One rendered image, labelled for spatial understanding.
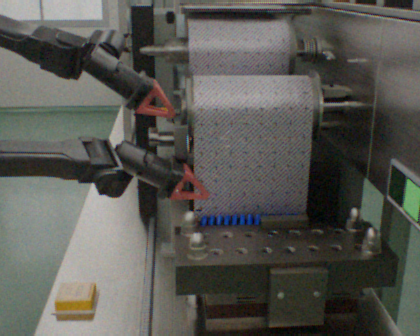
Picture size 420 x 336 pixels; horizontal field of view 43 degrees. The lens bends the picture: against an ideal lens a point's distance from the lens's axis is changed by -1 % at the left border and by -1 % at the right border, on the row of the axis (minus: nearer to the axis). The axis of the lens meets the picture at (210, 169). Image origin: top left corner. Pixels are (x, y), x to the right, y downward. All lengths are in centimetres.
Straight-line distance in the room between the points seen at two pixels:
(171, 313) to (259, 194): 30
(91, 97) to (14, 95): 94
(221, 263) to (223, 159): 23
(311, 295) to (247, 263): 13
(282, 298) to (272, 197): 24
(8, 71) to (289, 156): 602
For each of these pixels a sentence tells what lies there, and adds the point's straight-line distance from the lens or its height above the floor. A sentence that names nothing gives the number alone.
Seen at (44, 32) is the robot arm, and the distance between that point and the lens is 110.
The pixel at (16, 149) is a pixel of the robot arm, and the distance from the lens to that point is 93.
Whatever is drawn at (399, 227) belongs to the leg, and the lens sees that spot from 139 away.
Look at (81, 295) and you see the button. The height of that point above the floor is 92.
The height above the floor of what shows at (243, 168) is 114.
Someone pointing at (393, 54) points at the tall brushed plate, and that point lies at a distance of 94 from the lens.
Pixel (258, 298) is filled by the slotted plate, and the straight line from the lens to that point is 100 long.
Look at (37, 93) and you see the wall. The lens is 689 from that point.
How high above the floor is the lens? 149
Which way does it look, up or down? 19 degrees down
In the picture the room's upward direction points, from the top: straight up
